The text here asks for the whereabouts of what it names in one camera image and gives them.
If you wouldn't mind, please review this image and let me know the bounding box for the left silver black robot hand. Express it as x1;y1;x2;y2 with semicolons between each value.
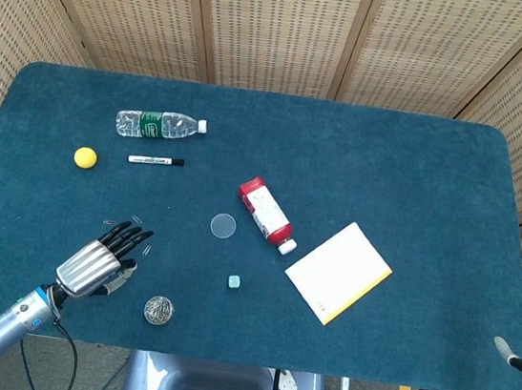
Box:
52;212;156;309

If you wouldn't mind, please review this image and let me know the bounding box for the container of paper clips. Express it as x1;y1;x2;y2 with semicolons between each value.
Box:
141;294;177;328

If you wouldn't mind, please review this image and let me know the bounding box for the yellow foam ball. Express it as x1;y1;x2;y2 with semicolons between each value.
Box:
73;145;99;171

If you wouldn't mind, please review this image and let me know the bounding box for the white whiteboard marker black cap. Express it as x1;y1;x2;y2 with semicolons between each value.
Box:
126;152;187;171

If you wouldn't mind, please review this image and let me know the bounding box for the clear round plastic lid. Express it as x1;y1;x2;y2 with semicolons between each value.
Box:
209;211;239;240

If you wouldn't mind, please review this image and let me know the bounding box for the clear water bottle green label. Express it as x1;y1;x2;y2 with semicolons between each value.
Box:
113;105;211;149

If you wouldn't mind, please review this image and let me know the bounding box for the red juice bottle white cap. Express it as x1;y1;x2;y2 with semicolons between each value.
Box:
231;174;305;258

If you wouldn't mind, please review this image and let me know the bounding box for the blue felt table cover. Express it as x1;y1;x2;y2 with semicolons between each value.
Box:
0;56;522;390

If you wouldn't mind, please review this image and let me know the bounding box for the white notebook yellow spine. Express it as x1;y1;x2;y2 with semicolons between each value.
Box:
278;214;400;335

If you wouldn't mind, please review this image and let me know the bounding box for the white perforated plate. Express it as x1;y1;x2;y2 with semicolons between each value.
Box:
276;369;301;390

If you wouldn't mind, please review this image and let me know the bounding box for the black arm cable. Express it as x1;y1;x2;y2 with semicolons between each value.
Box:
42;318;84;390

